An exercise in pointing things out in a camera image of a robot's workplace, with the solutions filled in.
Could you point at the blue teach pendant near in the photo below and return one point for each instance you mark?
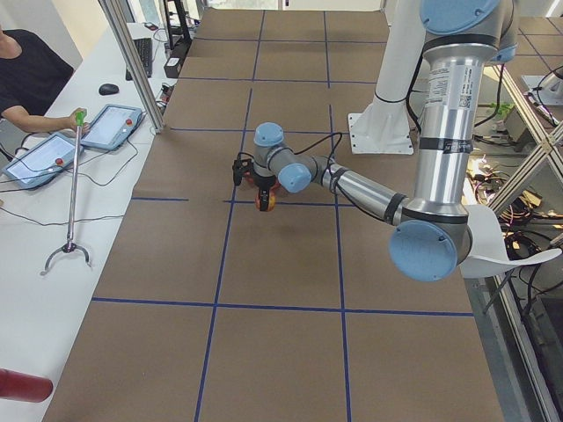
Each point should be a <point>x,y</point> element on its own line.
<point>42,163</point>

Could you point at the person's hand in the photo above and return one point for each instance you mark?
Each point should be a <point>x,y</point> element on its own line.
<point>77,120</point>

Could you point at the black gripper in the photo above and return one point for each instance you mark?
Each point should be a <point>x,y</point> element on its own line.
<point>262,183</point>

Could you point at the red yellow carried apple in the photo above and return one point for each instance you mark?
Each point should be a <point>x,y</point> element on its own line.
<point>265,200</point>

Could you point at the person in black shirt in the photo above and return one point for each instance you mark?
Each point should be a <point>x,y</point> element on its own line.
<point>32,77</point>

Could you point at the black keyboard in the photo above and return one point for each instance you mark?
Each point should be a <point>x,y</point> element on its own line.
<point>143,47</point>

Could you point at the blue teach pendant far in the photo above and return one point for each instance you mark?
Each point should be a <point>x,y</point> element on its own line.
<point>112,126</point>

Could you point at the blue tape grid lines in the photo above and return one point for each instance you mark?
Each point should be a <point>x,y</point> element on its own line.
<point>218,312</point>

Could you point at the blue teach pendant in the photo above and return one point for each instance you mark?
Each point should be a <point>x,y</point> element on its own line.
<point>42,163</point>
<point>112,126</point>

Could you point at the red cylinder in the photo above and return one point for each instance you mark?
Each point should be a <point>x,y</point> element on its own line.
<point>24,387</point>

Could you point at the red yellow apple front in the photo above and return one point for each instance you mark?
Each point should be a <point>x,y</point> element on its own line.
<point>248,180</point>

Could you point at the aluminium frame post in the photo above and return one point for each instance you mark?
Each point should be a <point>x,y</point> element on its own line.
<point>116,20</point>

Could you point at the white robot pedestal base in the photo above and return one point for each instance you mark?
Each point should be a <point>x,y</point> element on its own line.
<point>383,127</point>

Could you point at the silver reacher grabber tool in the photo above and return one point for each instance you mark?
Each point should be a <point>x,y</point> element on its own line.
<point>69,245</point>

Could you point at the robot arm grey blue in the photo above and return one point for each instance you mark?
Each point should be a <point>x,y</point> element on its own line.
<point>424,104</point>

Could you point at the white curved plastic sheet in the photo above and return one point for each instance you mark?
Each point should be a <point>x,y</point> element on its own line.
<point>488,256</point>

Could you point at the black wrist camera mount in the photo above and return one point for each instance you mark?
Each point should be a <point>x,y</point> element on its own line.
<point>242,163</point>

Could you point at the black computer mouse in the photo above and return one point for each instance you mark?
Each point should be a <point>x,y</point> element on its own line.
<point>108,89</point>

